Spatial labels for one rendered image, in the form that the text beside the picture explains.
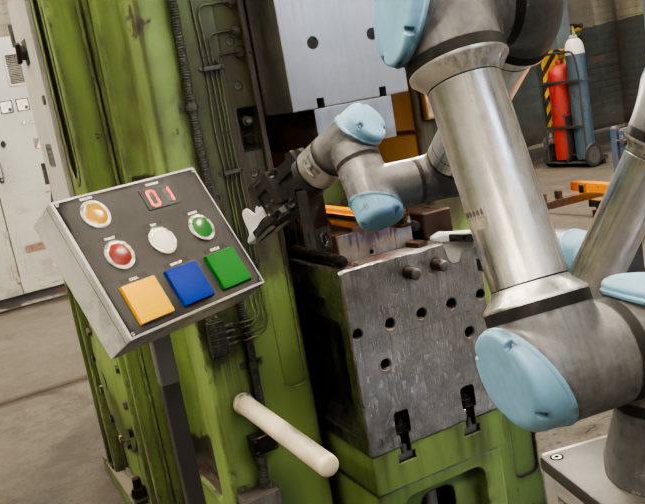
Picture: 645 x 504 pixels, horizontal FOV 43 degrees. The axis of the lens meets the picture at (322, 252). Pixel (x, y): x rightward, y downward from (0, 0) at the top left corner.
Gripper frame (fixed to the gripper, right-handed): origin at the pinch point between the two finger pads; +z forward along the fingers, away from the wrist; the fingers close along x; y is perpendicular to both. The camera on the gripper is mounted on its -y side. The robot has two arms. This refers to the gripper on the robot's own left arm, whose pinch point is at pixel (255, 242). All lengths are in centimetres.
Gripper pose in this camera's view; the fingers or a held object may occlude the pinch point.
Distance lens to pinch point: 150.6
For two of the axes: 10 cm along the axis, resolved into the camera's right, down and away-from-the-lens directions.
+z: -5.9, 4.9, 6.4
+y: -5.4, -8.3, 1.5
